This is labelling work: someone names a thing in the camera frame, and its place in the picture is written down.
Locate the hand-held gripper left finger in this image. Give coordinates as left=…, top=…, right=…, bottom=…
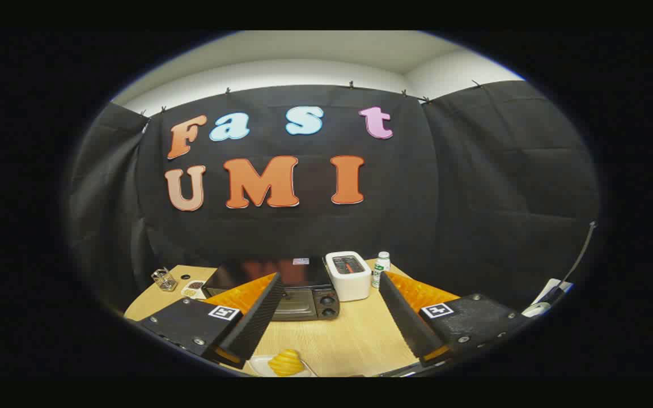
left=137, top=272, right=285, bottom=370

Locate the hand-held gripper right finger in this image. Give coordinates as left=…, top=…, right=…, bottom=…
left=379, top=271, right=531, bottom=366

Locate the black toaster oven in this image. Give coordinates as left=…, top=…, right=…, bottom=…
left=202, top=258, right=341, bottom=322

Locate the golden croissant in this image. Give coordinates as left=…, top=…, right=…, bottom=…
left=268, top=349, right=305, bottom=377

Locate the white slot toaster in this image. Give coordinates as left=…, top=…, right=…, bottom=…
left=325, top=251, right=372, bottom=302

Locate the white plate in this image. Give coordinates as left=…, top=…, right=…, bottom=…
left=249, top=354, right=317, bottom=377

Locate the small white bottle green label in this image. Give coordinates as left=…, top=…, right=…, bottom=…
left=372, top=252, right=391, bottom=288

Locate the small white patterned saucer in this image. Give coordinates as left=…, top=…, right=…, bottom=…
left=181, top=279, right=208, bottom=299

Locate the white paper sheet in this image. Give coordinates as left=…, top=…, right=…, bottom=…
left=522, top=279, right=574, bottom=318

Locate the row of black backdrop clips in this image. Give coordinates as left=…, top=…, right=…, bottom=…
left=141, top=80, right=483, bottom=117

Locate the wire mesh holder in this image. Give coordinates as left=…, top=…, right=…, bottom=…
left=151, top=268, right=178, bottom=292

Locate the black cable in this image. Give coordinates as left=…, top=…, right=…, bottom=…
left=553, top=222, right=597, bottom=301

